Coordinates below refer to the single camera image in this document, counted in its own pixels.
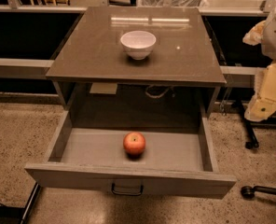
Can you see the white ceramic bowl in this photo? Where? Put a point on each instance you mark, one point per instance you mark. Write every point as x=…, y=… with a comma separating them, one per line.
x=138, y=44

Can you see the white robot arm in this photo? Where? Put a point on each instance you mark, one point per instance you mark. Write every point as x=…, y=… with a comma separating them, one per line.
x=268, y=45

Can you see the grey open drawer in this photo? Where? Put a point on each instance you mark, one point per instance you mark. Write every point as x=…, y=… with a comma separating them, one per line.
x=175, y=162

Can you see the red apple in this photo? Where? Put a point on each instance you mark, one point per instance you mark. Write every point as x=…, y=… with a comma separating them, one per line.
x=134, y=143

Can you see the grey cabinet counter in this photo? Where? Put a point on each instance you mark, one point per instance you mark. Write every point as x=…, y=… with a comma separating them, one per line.
x=164, y=46

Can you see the white wire basket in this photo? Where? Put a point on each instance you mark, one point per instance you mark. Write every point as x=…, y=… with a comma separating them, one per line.
x=172, y=3

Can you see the black stand leg with caster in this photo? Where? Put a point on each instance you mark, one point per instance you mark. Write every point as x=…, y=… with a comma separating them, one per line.
x=252, y=141

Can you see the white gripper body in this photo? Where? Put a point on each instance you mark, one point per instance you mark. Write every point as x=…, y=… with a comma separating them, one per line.
x=275, y=37

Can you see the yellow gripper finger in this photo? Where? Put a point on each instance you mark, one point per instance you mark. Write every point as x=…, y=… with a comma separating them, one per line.
x=259, y=109
x=254, y=36

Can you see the black drawer handle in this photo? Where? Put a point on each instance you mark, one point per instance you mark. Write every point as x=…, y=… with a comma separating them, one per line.
x=127, y=191

